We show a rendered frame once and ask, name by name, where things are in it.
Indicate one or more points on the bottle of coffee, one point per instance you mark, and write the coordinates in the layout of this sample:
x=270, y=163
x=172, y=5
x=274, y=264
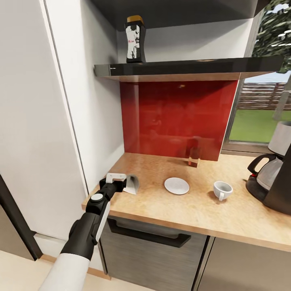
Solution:
x=136, y=32

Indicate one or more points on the paper coffee filter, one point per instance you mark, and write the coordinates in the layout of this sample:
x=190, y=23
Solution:
x=132, y=185

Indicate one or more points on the dishwasher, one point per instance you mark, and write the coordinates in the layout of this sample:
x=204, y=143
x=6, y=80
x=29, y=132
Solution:
x=150, y=255

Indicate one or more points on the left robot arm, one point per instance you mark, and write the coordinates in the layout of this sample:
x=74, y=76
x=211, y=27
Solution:
x=71, y=267

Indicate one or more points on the coffee maker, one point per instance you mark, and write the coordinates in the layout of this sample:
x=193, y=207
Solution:
x=272, y=184

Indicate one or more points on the coffee cup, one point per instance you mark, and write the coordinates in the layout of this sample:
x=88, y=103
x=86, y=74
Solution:
x=222, y=190

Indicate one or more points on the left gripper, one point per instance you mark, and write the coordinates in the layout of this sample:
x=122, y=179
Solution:
x=116, y=186

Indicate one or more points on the saucer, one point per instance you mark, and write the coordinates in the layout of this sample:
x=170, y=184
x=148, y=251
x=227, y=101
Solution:
x=176, y=185

